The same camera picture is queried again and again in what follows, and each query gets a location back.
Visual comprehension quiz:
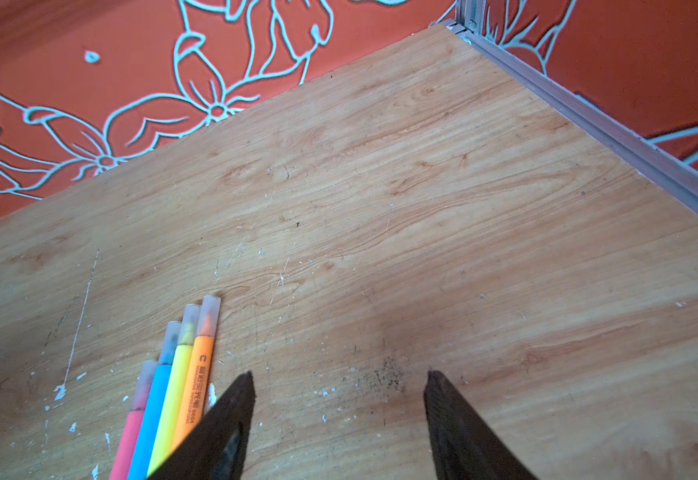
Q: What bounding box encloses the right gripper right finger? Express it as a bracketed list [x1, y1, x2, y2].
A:
[423, 370, 535, 479]

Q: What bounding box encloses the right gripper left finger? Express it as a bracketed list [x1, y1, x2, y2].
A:
[149, 371, 255, 480]

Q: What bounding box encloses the orange marker pen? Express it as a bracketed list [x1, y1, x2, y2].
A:
[172, 295, 221, 450]

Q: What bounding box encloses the yellow marker pen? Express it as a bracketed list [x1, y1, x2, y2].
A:
[147, 304, 200, 476]

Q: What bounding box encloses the blue marker pen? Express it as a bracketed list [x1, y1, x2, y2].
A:
[127, 321, 181, 480]

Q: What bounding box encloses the pink marker pen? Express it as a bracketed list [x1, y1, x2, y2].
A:
[109, 360, 158, 480]

